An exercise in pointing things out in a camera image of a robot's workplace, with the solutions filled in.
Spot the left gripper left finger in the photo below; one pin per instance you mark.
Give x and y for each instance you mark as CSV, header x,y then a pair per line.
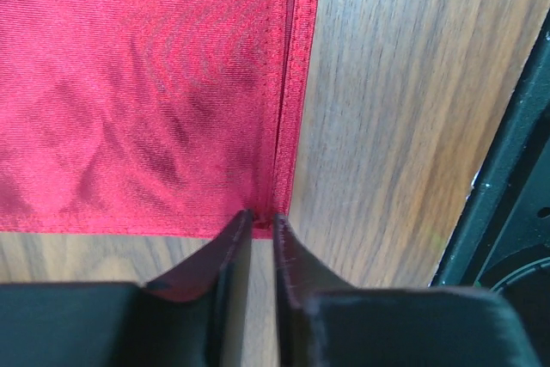
x,y
192,315

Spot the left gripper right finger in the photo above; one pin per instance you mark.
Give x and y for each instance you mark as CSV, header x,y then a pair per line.
x,y
324,321

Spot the red cloth napkin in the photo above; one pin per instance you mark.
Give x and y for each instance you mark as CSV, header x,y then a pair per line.
x,y
150,117

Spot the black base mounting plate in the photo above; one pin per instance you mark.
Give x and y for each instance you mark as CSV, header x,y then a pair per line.
x,y
501,241

